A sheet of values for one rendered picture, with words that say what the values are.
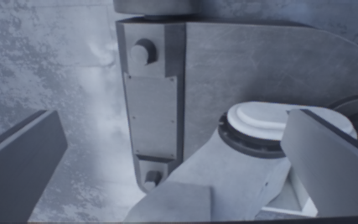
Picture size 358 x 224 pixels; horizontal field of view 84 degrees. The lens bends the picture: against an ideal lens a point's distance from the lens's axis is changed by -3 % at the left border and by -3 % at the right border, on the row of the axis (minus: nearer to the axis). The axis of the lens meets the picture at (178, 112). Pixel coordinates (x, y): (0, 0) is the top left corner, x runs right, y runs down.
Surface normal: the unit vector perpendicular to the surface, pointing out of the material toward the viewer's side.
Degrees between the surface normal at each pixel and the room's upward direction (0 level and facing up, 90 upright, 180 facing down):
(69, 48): 0
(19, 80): 0
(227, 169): 90
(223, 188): 90
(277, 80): 0
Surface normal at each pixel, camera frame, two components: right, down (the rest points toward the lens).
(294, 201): 0.01, -0.87
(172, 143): -0.18, 0.48
